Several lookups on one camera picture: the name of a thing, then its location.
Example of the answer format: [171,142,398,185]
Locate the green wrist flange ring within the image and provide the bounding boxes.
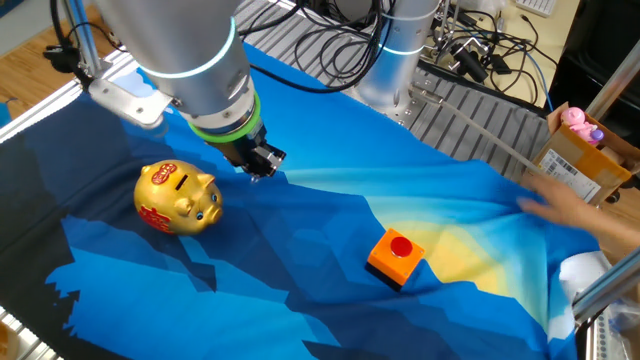
[188,91,263,147]

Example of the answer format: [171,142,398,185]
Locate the cardboard box with brown tape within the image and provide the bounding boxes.
[0,319,22,360]

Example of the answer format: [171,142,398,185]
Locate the pink plastic toy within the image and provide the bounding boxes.
[559,105,606,147]

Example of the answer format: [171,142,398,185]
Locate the black cable bundle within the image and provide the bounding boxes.
[292,0,389,92]

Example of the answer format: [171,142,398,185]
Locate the black office chair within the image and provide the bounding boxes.
[546,0,640,150]

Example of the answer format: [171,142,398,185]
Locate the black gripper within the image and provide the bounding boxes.
[206,119,288,183]

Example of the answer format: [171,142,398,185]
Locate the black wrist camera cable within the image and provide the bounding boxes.
[41,0,127,77]

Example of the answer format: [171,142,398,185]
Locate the cardboard box with shipping label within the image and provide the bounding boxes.
[528,101,640,214]

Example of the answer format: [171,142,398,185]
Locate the gold piggy bank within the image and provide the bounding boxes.
[132,159,225,237]

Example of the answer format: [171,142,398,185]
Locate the person's bare forearm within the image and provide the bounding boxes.
[589,208,640,267]

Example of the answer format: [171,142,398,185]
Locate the orange box with red button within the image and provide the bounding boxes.
[364,227,427,293]

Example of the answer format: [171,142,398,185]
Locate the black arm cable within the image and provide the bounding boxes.
[238,0,389,95]

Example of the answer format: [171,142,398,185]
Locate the white keyboard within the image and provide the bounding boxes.
[514,0,559,19]

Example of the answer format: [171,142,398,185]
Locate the aluminium frame post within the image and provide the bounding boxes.
[583,37,640,122]
[60,0,102,77]
[569,246,640,327]

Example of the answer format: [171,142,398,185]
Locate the beige desk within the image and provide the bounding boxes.
[424,0,582,109]

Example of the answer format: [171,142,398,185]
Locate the person's bare hand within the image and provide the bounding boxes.
[515,171,602,237]

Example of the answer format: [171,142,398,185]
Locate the blue printed cloth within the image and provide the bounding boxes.
[0,42,602,360]

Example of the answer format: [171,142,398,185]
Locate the blue cable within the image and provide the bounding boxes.
[518,46,557,114]

